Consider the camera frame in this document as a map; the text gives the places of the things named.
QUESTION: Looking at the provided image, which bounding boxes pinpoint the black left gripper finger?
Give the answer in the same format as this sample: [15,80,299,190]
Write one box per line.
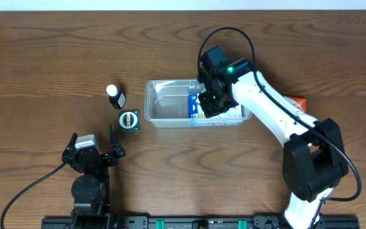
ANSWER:
[109,125,126,158]
[66,132,78,150]

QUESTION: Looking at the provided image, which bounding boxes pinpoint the green Zam-Buk tin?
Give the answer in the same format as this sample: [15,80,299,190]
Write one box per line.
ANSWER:
[119,110,140,132]

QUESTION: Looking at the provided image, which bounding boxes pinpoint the dark bottle white cap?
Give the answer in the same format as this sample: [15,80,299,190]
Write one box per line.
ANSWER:
[106,85,126,109]

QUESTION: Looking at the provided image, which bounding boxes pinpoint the blue fever patch box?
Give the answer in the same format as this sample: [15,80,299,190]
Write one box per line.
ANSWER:
[188,94,242,127]

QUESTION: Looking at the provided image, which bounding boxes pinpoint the clear plastic container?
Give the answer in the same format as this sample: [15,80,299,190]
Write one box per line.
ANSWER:
[144,80,252,128]

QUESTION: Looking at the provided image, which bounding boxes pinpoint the red white medicine box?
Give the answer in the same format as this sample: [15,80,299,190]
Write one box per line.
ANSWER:
[285,96,307,112]

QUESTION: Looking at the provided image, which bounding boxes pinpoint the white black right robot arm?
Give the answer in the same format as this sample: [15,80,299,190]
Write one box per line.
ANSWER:
[198,46,349,228]

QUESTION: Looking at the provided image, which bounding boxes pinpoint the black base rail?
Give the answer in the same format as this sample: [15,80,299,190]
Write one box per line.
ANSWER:
[41,215,360,229]

